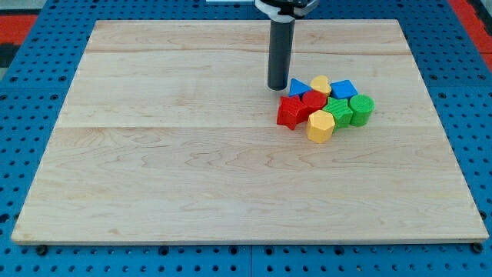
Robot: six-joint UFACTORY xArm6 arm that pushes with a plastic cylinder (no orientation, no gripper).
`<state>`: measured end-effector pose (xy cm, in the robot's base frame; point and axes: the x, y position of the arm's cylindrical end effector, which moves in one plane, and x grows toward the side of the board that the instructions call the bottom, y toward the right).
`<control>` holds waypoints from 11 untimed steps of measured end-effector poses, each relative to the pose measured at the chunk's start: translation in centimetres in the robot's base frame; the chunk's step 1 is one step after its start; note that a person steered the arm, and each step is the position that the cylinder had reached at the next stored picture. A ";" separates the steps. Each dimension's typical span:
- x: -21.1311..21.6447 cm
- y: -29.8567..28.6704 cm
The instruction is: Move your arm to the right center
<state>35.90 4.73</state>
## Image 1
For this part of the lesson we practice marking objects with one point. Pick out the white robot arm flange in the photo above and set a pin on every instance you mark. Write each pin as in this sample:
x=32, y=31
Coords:
x=285, y=11

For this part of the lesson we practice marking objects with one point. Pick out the red star block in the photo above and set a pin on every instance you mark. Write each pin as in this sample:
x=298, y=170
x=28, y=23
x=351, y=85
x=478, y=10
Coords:
x=291, y=111

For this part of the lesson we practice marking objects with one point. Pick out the blue triangle block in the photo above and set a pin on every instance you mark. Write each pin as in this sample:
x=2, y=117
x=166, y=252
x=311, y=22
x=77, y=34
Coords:
x=298, y=88

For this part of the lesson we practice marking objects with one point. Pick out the yellow hexagon block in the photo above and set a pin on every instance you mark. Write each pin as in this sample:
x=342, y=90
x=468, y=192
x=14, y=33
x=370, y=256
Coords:
x=320, y=126

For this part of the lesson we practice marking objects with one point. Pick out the red cylinder block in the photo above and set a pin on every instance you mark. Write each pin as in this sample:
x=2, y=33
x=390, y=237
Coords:
x=314, y=100

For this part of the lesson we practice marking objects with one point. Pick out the light wooden board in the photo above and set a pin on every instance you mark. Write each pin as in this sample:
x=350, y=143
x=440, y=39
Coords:
x=168, y=136

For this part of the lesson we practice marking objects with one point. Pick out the yellow heart block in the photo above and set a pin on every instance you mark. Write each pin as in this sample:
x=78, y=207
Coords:
x=321, y=84

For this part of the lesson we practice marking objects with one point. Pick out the green star block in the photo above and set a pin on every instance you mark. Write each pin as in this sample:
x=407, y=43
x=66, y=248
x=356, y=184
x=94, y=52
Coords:
x=340, y=111

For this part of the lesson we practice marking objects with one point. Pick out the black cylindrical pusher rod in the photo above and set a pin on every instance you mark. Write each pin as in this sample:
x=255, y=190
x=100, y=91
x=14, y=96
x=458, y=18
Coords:
x=279, y=58

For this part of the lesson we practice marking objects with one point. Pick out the blue cube block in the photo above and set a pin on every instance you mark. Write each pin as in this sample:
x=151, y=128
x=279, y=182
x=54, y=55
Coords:
x=343, y=89

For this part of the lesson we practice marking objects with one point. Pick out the green cylinder block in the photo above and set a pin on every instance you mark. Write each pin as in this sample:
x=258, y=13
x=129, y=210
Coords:
x=362, y=107

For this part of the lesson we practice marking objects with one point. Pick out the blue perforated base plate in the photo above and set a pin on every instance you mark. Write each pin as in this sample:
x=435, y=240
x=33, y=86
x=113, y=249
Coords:
x=38, y=78

